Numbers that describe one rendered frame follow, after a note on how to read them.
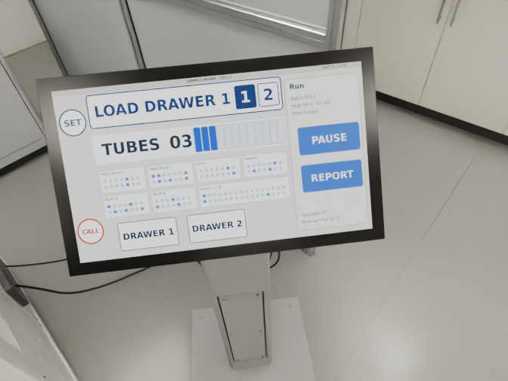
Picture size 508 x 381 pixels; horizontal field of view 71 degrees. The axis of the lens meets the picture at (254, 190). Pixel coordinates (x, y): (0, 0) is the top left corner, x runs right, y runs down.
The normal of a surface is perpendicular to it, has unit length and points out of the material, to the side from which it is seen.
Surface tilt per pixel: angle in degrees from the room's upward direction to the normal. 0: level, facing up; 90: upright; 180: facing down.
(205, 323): 5
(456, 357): 0
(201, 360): 5
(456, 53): 90
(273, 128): 50
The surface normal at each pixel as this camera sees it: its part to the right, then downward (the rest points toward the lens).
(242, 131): 0.06, 0.11
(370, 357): -0.04, -0.68
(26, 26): 0.76, 0.45
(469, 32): -0.65, 0.58
